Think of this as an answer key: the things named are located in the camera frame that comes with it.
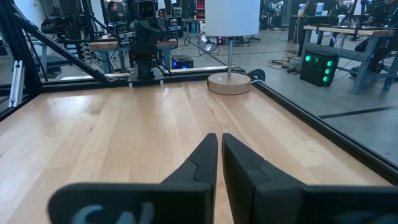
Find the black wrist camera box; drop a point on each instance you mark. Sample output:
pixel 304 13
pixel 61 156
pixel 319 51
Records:
pixel 146 9

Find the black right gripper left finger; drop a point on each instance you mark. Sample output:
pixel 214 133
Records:
pixel 199 168

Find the person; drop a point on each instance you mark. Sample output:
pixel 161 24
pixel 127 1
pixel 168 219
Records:
pixel 114 12
pixel 384 18

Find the silver frame bracket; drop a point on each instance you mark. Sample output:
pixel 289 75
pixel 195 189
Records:
pixel 16 84

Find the black rail clamp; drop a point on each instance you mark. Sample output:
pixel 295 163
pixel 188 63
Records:
pixel 256 75

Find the small floor fan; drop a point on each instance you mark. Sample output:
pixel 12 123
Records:
pixel 208 45

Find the black computer tower green lights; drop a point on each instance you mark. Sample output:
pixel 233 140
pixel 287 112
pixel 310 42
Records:
pixel 317 74

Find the white shade wooden base lamp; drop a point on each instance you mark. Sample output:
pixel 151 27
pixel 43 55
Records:
pixel 231 18

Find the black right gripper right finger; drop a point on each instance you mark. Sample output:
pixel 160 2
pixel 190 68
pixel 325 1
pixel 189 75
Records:
pixel 248 180

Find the black aluminium table frame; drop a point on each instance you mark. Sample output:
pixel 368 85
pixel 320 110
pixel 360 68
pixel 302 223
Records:
pixel 357 154

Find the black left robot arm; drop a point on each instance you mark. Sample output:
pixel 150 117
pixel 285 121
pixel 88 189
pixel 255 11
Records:
pixel 144 59

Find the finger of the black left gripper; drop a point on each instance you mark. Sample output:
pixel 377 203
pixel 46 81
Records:
pixel 154 34
pixel 142 32

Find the black box blue light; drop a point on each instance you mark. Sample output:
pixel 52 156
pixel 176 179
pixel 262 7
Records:
pixel 182 62

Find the wooden top workbench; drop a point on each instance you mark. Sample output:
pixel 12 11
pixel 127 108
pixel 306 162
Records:
pixel 342 31
pixel 102 46

